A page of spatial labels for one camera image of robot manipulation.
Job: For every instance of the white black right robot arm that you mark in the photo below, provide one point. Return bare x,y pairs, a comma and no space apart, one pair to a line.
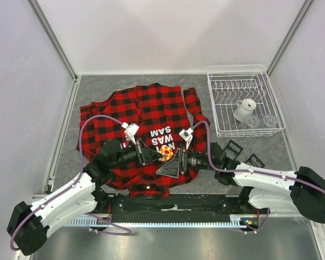
301,191

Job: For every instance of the grey ceramic teapot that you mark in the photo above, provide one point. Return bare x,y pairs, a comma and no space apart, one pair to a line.
244,109

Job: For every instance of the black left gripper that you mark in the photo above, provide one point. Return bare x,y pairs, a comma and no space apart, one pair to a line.
145,155

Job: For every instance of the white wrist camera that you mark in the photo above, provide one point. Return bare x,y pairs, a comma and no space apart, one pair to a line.
187,135
130,131

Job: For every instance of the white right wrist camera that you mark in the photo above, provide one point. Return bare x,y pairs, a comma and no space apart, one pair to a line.
187,135

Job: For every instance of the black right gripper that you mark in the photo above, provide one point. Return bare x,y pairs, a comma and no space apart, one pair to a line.
178,162

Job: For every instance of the clear glass cup right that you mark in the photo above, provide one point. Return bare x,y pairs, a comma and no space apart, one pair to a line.
270,121

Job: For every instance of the black wire frame stand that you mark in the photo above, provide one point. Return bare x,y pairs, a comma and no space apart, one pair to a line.
255,161
234,148

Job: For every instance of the aluminium frame post left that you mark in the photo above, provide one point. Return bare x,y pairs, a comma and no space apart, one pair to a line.
44,23

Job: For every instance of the yellow plush flower brooch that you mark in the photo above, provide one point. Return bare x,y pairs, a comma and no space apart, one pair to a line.
167,153

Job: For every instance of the red black plaid shirt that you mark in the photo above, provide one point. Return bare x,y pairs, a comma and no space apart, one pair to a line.
161,112

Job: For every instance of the white wire dish rack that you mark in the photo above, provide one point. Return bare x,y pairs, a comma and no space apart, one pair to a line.
230,83

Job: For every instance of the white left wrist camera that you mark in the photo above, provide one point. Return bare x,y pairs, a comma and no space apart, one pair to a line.
130,131

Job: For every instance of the aluminium frame post right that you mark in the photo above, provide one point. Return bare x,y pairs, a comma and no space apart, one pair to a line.
298,20

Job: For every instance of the light blue cable duct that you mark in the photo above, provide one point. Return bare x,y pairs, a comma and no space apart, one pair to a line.
92,222

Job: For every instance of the clear glass cup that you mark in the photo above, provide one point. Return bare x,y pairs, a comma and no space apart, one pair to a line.
270,121
252,122

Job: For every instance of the aluminium frame post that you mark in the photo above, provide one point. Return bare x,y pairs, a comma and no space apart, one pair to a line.
44,23
298,20

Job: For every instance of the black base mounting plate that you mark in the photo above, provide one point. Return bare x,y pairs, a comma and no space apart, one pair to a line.
219,203

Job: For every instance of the clear glass cup left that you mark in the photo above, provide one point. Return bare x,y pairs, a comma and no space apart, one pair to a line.
252,122

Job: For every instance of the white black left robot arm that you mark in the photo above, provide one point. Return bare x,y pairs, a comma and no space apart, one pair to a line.
31,224

